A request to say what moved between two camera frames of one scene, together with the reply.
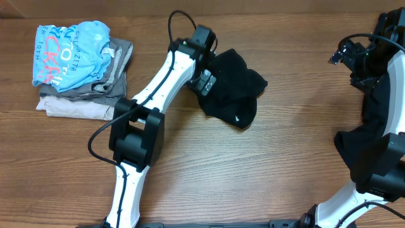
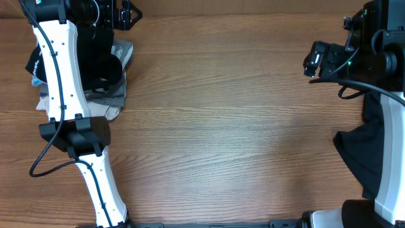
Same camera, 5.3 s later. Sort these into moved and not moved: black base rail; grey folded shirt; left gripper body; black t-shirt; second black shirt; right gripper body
Moved: black t-shirt; right gripper body; left gripper body
Not moved: second black shirt; grey folded shirt; black base rail
